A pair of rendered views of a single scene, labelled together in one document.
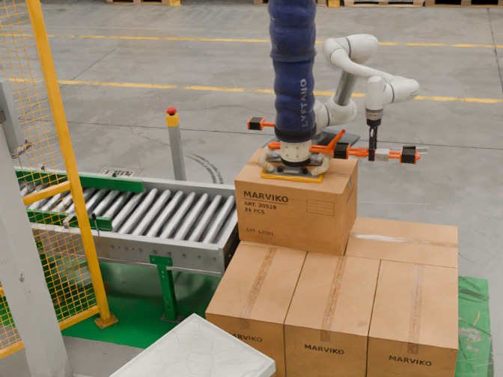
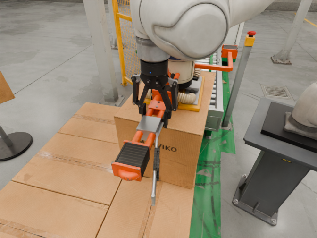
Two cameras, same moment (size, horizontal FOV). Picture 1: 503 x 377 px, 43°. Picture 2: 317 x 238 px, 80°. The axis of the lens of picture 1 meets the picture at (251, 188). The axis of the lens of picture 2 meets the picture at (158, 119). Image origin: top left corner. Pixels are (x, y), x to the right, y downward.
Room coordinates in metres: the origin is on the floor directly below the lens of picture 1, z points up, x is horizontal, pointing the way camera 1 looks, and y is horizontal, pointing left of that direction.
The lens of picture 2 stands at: (2.93, -1.15, 1.47)
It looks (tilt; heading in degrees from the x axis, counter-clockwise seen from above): 39 degrees down; 86
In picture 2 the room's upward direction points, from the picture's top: straight up
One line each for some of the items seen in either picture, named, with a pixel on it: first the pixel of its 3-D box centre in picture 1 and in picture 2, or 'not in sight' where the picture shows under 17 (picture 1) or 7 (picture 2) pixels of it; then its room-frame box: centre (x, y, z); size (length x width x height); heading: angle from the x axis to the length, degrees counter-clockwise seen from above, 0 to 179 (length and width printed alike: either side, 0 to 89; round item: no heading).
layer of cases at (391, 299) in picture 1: (340, 295); (113, 187); (2.69, -0.45, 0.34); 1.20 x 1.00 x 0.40; 72
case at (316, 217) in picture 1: (298, 199); (171, 119); (3.07, -0.26, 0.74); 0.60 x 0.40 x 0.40; 68
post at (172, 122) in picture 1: (180, 180); (235, 88); (3.82, 0.49, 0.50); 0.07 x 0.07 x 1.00; 72
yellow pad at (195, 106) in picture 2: not in sight; (193, 88); (3.17, -0.29, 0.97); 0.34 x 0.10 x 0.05; 71
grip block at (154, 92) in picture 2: (341, 150); (164, 92); (3.00, -0.49, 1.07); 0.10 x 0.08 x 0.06; 161
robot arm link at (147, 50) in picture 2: (373, 112); (154, 46); (2.95, -0.65, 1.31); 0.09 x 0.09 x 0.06
